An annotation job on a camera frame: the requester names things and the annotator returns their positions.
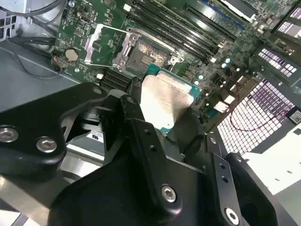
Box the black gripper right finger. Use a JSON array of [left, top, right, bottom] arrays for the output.
[[168, 109, 283, 226]]

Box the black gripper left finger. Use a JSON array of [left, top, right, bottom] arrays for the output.
[[0, 77, 183, 216]]

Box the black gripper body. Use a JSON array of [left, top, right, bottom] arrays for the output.
[[50, 150, 221, 226]]

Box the CPU with silver lid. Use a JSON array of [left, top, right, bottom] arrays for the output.
[[138, 63, 203, 140]]

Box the silver socket cover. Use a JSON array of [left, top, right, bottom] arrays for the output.
[[84, 24, 134, 73]]

